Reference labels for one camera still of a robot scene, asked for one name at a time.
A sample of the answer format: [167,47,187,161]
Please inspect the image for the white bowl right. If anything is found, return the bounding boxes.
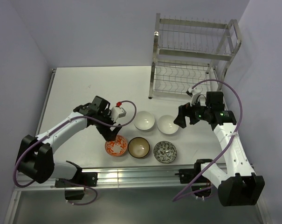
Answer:
[157,115,179,135]

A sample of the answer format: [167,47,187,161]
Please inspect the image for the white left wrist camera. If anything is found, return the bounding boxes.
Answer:
[110,106,126,122]

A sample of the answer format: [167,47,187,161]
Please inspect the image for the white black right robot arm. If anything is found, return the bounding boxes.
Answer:
[174,91,265,206]

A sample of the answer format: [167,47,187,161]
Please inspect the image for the black white floral bowl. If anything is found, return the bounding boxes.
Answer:
[153,141,177,164]

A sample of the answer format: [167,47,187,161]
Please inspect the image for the white bowl left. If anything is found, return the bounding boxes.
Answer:
[133,111,155,131]

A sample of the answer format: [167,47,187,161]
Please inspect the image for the orange patterned bowl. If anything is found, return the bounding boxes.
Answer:
[104,135,128,157]

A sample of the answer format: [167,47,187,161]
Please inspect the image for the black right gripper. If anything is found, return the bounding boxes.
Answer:
[173,97,211,128]

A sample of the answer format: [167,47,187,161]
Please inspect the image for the stainless steel dish rack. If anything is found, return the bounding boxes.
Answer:
[148,13,242,99]

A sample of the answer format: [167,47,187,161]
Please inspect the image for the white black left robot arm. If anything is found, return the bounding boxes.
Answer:
[13,96,126,187]

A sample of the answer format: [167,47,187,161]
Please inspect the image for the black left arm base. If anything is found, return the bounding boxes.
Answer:
[54,172,98,205]

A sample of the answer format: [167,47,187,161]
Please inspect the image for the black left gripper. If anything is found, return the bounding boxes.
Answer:
[95,109,122,141]

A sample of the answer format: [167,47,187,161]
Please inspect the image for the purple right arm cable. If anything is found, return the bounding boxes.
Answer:
[172,79,243,203]

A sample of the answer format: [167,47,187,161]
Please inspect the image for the aluminium mounting rail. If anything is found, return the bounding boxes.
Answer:
[14,163,259,191]

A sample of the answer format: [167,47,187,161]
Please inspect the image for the brown glazed bowl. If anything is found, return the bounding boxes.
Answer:
[128,137,151,159]

